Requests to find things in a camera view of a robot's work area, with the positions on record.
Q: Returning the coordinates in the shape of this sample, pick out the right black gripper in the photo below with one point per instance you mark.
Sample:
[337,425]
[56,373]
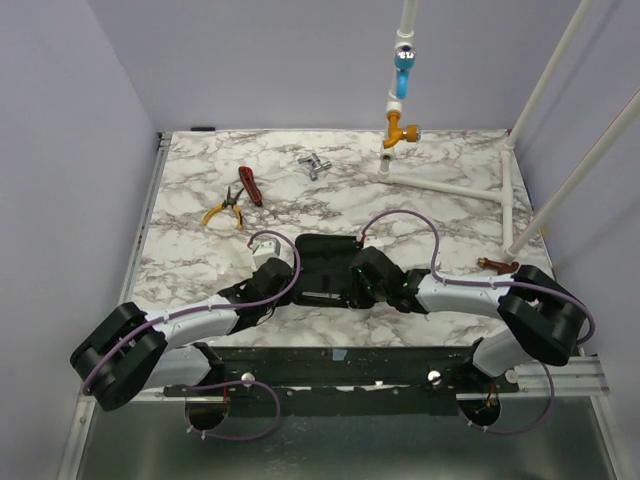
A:
[353,279]

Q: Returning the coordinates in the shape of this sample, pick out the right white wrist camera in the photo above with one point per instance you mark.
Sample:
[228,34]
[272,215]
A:
[374,242]

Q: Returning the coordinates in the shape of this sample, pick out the blue valve on pipe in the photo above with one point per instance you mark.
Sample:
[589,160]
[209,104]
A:
[404,60]

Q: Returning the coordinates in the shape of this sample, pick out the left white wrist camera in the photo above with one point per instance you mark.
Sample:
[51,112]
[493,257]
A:
[263,251]

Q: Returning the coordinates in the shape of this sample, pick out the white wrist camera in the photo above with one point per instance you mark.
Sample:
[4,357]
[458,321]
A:
[374,242]
[263,251]

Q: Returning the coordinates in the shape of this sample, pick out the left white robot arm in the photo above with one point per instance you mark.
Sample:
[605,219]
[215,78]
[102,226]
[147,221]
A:
[116,361]

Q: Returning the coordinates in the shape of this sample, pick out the silver metal faucet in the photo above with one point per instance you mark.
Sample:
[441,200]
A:
[315,164]

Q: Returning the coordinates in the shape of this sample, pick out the silver scissors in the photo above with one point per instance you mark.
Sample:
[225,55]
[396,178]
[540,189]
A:
[323,296]

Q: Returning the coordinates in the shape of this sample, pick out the black zip tool case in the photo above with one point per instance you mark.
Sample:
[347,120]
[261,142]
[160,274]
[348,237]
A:
[325,267]

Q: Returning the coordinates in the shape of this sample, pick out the red black utility knife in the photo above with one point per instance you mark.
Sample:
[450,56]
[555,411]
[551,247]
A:
[247,179]

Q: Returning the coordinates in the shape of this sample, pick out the white PVC pipe frame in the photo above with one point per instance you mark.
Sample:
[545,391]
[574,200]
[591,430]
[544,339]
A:
[561,69]

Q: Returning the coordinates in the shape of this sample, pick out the aluminium frame rail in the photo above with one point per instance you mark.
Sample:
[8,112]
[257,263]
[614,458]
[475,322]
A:
[85,406]

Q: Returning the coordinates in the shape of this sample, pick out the orange faucet on pipe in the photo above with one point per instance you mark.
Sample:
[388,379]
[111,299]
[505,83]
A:
[396,133]

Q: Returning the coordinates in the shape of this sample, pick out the brown brass faucet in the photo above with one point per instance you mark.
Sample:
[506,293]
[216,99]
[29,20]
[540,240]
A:
[499,267]

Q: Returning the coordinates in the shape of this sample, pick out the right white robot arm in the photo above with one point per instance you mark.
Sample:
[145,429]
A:
[543,320]

